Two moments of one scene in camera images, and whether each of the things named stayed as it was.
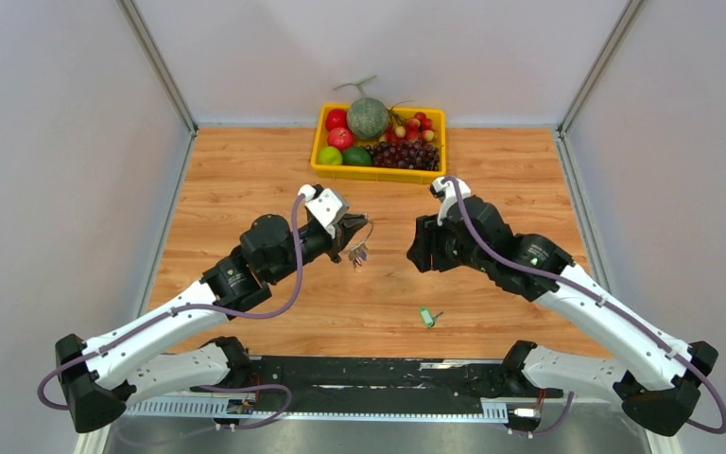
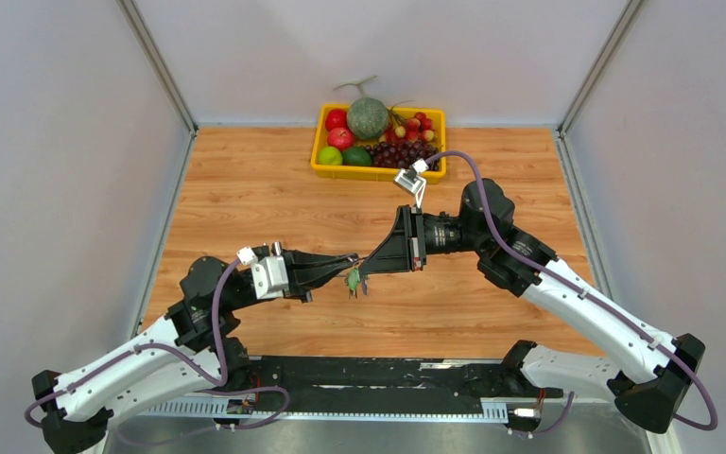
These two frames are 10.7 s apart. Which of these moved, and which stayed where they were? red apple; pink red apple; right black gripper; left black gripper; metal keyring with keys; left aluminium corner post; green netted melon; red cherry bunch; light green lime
Moved: right black gripper; left black gripper; metal keyring with keys
Stayed: pink red apple; light green lime; green netted melon; red apple; red cherry bunch; left aluminium corner post
